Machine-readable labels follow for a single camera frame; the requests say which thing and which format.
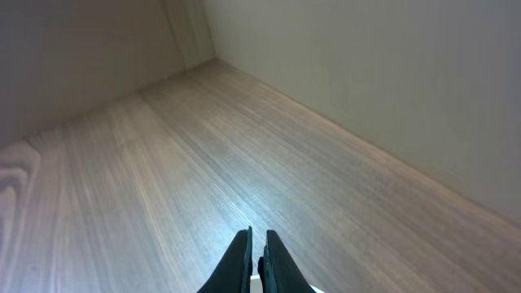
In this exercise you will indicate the pink measuring scoop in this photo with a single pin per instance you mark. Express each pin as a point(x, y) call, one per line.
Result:
point(256, 284)

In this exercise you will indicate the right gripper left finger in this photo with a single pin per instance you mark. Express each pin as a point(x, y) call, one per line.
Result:
point(234, 270)

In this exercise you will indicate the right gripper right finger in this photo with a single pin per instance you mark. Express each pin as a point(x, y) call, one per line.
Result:
point(278, 271)

